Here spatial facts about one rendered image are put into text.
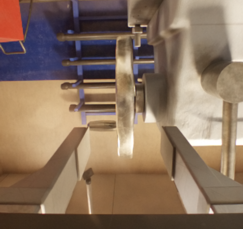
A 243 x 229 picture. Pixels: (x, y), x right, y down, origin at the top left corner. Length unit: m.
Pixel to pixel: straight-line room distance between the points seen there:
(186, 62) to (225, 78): 0.05
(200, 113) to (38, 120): 3.76
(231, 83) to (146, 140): 3.52
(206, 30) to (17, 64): 3.77
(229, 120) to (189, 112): 0.06
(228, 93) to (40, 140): 3.99
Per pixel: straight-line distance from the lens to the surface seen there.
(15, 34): 2.19
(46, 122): 3.88
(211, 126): 0.30
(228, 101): 0.22
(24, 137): 4.23
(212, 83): 0.22
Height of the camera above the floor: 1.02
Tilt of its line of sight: 15 degrees up
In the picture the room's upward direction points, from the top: 179 degrees clockwise
